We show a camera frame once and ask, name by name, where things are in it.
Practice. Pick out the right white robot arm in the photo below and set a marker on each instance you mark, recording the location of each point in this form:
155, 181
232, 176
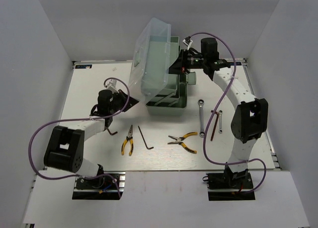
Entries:
250, 117

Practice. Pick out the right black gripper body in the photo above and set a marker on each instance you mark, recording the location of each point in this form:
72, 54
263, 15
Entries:
196, 61

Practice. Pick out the left dark hex key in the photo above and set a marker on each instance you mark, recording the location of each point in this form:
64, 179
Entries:
112, 133

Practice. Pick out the right dark hex key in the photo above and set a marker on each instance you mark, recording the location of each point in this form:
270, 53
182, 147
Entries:
215, 125

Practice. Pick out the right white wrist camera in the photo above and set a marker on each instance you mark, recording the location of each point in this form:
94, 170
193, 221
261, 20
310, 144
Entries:
187, 42

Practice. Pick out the dark hex key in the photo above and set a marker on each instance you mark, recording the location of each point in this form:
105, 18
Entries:
143, 138
112, 133
215, 125

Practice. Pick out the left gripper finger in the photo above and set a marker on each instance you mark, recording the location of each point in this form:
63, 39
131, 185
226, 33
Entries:
131, 103
121, 94

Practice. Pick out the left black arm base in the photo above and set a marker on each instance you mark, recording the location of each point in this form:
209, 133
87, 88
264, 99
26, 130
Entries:
105, 183

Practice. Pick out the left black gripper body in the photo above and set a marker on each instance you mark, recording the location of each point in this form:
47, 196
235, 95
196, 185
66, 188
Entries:
119, 103

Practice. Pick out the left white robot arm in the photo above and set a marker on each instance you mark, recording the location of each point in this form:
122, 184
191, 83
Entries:
65, 150

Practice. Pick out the middle dark hex key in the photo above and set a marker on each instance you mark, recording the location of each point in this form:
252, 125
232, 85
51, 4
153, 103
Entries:
143, 138

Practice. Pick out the green toolbox with clear lid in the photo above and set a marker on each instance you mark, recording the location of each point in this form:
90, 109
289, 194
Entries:
149, 82

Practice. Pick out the large silver ratchet wrench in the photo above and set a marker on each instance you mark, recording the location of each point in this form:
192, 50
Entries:
201, 118

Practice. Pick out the left yellow black pliers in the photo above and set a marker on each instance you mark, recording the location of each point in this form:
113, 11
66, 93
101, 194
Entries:
129, 139

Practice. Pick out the small silver wrench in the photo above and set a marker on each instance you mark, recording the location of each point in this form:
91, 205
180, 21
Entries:
220, 122

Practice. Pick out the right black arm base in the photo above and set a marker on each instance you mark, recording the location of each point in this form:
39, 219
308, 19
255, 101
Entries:
219, 181

